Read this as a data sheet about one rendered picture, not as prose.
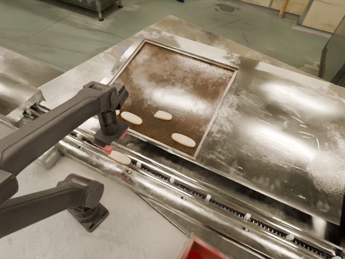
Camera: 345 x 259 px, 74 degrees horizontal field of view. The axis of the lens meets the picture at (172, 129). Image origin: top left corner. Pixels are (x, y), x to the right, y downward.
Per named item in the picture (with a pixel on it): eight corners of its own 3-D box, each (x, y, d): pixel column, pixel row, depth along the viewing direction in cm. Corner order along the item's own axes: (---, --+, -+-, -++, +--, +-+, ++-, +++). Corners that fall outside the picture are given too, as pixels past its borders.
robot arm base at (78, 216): (66, 210, 78) (90, 234, 74) (59, 201, 72) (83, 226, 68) (87, 191, 83) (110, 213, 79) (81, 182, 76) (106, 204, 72)
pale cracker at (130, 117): (118, 116, 96) (118, 115, 95) (124, 110, 97) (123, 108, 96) (139, 126, 93) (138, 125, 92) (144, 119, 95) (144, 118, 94)
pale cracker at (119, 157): (106, 156, 89) (105, 154, 88) (111, 149, 91) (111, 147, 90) (127, 167, 86) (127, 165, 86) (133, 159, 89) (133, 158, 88)
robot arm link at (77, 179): (70, 208, 72) (85, 214, 71) (59, 196, 64) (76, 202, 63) (86, 183, 78) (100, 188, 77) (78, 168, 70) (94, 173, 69)
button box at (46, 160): (36, 167, 91) (23, 152, 83) (51, 152, 96) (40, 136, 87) (52, 176, 90) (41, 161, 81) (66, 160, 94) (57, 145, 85)
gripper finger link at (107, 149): (96, 154, 81) (90, 139, 74) (109, 140, 85) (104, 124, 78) (112, 162, 79) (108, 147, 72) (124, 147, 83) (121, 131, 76)
